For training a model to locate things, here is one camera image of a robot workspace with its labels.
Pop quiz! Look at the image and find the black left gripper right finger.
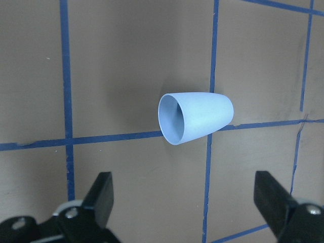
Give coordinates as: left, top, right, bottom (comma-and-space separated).
254, 171, 299, 239

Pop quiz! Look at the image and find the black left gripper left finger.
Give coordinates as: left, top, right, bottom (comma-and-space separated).
81, 172, 113, 228

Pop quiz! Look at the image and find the light blue plastic cup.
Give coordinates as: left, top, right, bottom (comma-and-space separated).
157, 92, 234, 145

